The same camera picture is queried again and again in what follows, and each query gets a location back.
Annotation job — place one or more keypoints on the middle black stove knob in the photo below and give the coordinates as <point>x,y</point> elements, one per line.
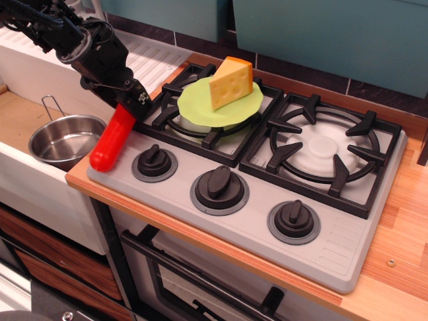
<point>219,192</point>

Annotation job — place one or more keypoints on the white toy sink unit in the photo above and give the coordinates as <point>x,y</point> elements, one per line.
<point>35,88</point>

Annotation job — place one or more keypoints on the grey toy faucet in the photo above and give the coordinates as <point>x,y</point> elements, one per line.
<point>85,7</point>

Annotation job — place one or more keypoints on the right black stove knob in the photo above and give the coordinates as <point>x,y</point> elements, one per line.
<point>294,223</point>

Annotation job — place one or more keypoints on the yellow toy cheese wedge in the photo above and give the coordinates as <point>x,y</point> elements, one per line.
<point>232,81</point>

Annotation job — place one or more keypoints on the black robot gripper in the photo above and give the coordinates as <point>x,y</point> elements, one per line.
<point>100,59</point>

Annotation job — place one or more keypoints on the white right burner disc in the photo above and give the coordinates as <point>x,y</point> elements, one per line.
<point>320,142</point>

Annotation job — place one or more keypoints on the black stove knob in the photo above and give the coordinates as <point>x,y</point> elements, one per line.
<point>154,165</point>
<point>219,192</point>
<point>294,223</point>

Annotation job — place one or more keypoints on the wooden drawer fronts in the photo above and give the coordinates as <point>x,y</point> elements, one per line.
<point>64,265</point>

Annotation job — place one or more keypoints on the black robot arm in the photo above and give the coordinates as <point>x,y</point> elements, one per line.
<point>51,25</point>

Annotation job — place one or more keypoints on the grey toy stove top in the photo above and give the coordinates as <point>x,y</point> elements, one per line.
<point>334,258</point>

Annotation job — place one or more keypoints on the oven door with black handle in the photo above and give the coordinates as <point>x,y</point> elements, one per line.
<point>195,296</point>

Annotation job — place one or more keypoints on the small steel pot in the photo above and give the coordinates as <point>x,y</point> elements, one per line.
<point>64,142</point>

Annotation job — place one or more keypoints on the left black burner grate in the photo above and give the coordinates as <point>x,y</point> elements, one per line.
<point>225,145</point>

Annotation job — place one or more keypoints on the red toy sausage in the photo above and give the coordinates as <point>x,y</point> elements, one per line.
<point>111,142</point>

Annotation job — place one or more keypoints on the black burner grate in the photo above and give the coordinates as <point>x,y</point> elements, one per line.
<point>225,145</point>
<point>355,193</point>

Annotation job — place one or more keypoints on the left black stove knob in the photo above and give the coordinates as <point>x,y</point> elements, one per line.
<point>154,165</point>

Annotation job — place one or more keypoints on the teal wall cabinet left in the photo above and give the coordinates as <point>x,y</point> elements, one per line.
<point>205,20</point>

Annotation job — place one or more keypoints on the right black burner grate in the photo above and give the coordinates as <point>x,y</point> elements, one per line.
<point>355,193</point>

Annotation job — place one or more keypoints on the light green plastic plate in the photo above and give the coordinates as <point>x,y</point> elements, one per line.
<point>197,107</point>

